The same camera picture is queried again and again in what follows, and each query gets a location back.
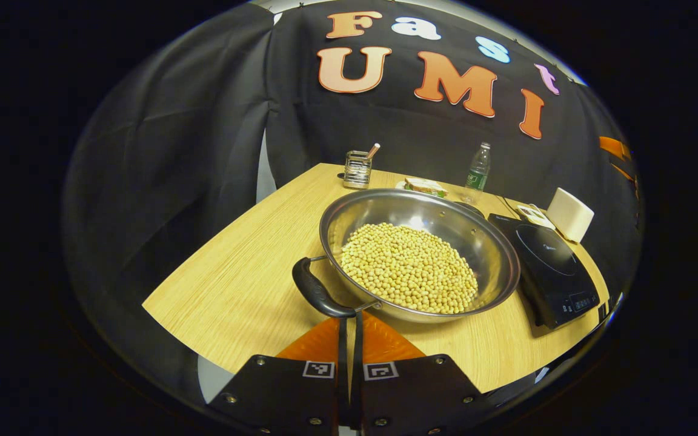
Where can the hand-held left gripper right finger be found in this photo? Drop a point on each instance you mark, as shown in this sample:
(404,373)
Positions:
(409,396)

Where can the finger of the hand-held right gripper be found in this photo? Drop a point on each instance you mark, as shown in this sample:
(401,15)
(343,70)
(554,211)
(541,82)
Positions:
(614,147)
(623,172)

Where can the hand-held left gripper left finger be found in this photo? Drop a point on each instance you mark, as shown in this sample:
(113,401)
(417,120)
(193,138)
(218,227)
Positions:
(300,399)

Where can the black induction cooktop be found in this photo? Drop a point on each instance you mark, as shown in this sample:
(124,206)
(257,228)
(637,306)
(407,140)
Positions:
(552,272)

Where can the pile of soybeans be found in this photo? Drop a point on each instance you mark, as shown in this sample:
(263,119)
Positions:
(409,266)

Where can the white toaster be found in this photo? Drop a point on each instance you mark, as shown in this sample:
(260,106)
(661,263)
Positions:
(570,213)

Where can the clear plastic water bottle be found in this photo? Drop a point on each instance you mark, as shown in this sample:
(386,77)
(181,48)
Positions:
(477,172)

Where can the small white plate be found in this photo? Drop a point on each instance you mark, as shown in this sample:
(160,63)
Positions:
(398,185)

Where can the black backdrop cloth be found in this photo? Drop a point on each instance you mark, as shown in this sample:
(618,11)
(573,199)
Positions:
(161,157)

